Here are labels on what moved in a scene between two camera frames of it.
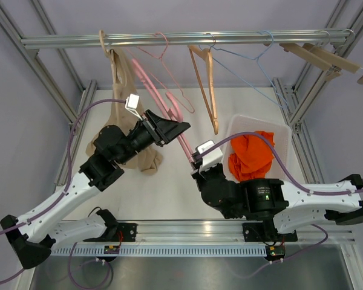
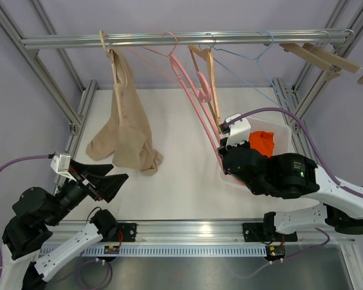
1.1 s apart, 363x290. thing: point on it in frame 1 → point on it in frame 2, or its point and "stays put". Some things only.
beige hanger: (111, 52) stays put
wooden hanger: (207, 53) stays put
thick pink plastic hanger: (168, 101) → (195, 90)
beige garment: (124, 92) stays put
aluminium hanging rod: (227, 37) stays put
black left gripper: (167, 129) → (106, 186)
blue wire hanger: (283, 106) stays put
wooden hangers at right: (331, 63) stays put
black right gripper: (199, 176) → (223, 149)
